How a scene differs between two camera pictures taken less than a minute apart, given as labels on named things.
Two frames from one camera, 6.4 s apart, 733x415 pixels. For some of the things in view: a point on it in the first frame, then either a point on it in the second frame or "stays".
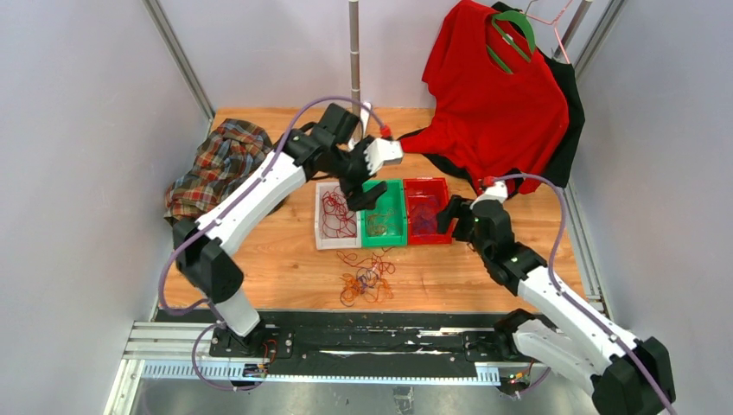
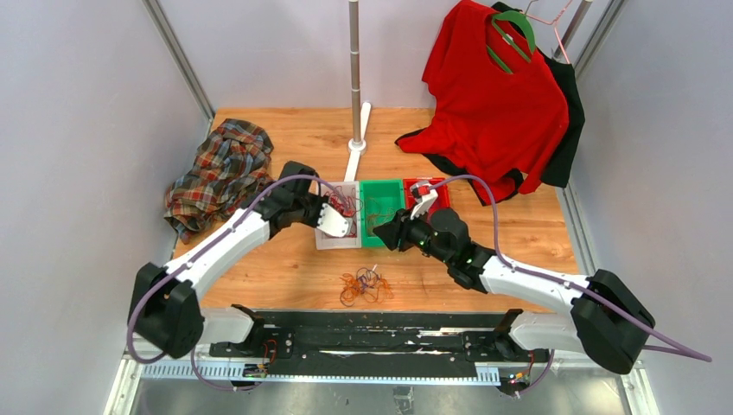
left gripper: x=366 y=200 to x=320 y=201
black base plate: x=379 y=344 stays
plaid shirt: x=226 y=155 stays
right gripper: x=460 y=209 to x=395 y=233
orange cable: x=379 y=292 stays
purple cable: x=367 y=277 stays
